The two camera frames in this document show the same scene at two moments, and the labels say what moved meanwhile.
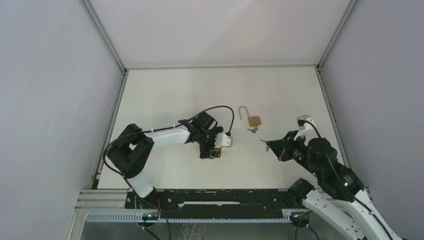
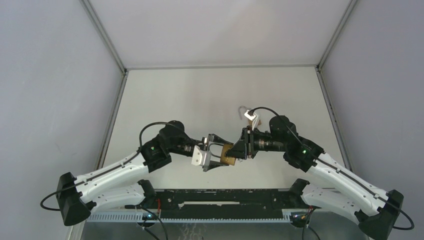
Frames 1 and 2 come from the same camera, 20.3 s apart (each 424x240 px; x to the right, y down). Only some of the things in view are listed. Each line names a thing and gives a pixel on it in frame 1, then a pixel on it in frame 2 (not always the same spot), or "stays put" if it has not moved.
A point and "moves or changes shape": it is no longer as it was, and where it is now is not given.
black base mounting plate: [212, 203] stays put
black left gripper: [204, 151] to [213, 139]
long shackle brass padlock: [253, 121] stays put
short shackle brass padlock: [215, 153] moves or changes shape
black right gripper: [278, 146] to [244, 149]
